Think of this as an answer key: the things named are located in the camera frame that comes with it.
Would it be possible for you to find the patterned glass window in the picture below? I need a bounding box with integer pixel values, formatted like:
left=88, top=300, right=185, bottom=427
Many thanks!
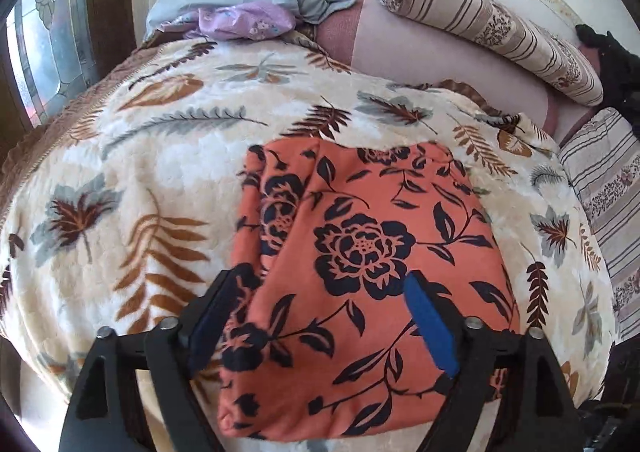
left=7, top=0, right=96, bottom=128

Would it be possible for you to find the pink bed sheet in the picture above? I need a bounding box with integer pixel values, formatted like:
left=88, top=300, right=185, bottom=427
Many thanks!
left=312, top=0, right=601, bottom=143

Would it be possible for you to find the cream leaf-print blanket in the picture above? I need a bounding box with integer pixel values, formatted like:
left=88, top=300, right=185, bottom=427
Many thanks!
left=0, top=37, right=616, bottom=452

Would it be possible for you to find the striped floral bolster pillow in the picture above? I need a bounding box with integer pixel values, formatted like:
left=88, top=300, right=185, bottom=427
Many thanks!
left=377, top=0, right=605, bottom=107

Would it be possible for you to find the orange black floral garment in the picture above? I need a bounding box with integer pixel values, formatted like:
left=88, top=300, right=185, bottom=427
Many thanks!
left=217, top=141, right=521, bottom=440

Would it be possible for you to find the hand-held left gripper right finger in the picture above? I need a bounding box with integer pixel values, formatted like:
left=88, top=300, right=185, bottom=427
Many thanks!
left=404, top=270, right=586, bottom=452

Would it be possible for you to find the striped floral bed sheet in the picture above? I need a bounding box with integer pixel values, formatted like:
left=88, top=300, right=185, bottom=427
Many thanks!
left=557, top=107, right=640, bottom=343

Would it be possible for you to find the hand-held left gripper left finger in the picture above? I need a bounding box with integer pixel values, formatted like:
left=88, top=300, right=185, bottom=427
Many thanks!
left=59, top=268, right=246, bottom=452

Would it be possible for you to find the purple floral cloth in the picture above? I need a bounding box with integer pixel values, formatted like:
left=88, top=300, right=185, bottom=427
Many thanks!
left=182, top=1, right=298, bottom=40

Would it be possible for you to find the black clothing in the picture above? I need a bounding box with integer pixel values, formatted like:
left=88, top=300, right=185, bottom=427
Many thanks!
left=575, top=24, right=640, bottom=143

